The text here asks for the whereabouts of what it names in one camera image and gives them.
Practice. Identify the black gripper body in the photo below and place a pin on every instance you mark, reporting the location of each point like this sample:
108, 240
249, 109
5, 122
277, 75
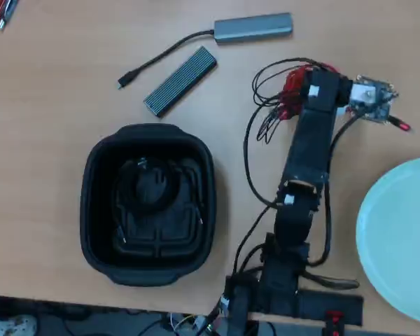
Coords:
343, 92

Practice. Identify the black square bowl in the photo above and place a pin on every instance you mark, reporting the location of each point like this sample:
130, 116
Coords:
98, 168

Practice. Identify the light blue plate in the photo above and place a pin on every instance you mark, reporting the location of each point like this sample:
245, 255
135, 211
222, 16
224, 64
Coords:
399, 227

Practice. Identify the red and black clamp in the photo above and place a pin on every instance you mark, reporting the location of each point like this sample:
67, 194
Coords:
334, 320

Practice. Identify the white shoe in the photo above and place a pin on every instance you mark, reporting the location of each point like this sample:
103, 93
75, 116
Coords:
10, 323

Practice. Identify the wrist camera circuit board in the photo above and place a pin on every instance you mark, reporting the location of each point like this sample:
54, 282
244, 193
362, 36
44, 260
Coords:
369, 98

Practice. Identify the dark ribbed SSD enclosure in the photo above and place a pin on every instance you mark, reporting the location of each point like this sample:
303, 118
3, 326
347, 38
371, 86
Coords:
180, 82

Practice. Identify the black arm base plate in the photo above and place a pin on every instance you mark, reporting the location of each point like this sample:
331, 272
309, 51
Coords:
336, 308

